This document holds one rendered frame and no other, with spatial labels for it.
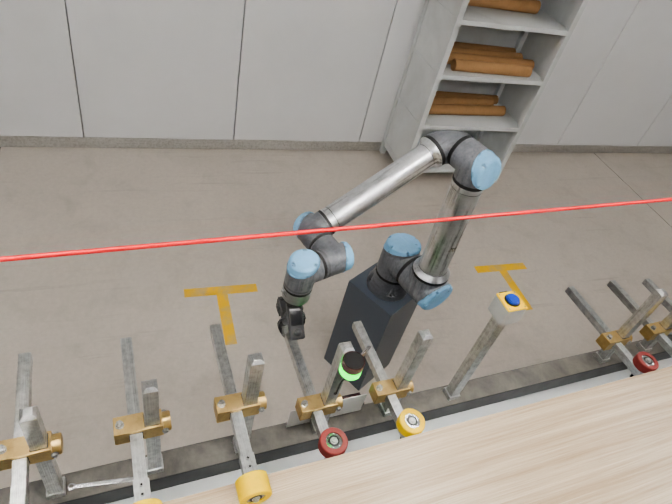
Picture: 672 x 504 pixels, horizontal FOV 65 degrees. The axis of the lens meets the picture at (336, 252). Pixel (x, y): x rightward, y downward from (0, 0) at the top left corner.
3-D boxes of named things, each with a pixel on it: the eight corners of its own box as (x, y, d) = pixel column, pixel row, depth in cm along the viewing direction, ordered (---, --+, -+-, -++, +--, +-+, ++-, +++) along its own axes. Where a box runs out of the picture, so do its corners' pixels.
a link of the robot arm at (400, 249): (395, 254, 238) (406, 225, 226) (419, 279, 229) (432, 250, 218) (369, 263, 230) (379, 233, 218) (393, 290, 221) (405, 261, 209)
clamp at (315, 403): (294, 406, 160) (297, 397, 156) (335, 397, 165) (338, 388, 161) (300, 423, 156) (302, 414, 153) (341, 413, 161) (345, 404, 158)
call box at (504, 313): (485, 309, 160) (496, 293, 155) (504, 306, 163) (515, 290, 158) (498, 327, 156) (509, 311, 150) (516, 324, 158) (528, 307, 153)
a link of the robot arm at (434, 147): (450, 110, 179) (285, 218, 167) (476, 130, 172) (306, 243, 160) (450, 134, 189) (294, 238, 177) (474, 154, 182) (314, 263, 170)
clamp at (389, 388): (367, 389, 170) (371, 380, 167) (403, 381, 175) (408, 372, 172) (374, 406, 166) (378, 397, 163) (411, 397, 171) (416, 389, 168)
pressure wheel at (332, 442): (309, 448, 154) (316, 429, 146) (334, 442, 157) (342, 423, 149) (318, 475, 148) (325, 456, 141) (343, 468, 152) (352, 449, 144)
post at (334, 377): (309, 428, 173) (339, 341, 140) (319, 426, 174) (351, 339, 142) (312, 438, 170) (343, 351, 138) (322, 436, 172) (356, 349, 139)
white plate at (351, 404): (285, 425, 168) (290, 409, 161) (359, 408, 177) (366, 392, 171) (286, 427, 167) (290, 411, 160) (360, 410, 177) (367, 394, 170)
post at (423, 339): (376, 413, 183) (418, 328, 151) (385, 411, 184) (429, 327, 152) (380, 422, 181) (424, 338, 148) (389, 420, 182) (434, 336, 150)
